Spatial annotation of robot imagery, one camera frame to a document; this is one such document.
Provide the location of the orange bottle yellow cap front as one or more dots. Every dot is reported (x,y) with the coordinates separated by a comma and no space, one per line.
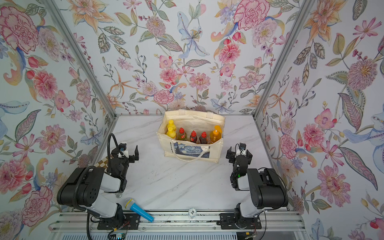
(172,125)

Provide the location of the dark red bottle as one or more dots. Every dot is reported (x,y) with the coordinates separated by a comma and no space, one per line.
(193,137)
(204,138)

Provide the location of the dark red bottle front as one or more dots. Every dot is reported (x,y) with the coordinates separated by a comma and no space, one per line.
(204,138)

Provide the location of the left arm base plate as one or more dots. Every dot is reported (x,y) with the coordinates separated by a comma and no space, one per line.
(130,221)

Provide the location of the blue toy microphone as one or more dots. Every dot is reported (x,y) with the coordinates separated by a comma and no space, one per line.
(132,206)

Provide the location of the wooden checkerboard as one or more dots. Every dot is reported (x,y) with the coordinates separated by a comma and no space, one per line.
(102,163)

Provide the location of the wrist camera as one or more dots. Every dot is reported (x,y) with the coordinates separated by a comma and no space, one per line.
(123,151)
(241,149)

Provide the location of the green circuit board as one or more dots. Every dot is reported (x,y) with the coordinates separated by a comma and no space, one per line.
(117,236)

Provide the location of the orange bottle yellow cap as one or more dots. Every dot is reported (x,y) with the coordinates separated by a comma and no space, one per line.
(171,133)
(172,125)

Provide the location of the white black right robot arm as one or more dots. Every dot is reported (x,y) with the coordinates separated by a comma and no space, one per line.
(266,188)

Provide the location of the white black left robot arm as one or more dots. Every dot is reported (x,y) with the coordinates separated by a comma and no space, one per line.
(82,189)

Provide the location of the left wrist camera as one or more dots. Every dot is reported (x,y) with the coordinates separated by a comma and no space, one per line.
(123,151)

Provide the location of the cream canvas shopping bag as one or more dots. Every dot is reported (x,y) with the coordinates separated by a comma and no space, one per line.
(199,122)

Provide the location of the large orange dish soap bottle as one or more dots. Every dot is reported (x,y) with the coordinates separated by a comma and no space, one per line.
(216,134)

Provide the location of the aluminium rail frame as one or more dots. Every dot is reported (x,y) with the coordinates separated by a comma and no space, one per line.
(177,225)

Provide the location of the green dish soap bottle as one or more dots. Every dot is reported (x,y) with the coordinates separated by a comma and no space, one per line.
(182,135)

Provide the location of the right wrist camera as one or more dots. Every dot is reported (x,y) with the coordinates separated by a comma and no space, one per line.
(241,149)

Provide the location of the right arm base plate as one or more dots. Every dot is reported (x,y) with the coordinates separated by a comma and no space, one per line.
(231,221)

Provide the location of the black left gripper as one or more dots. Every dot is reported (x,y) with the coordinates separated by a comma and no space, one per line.
(136,156)

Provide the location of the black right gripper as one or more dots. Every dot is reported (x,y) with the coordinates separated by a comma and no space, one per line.
(232,155)

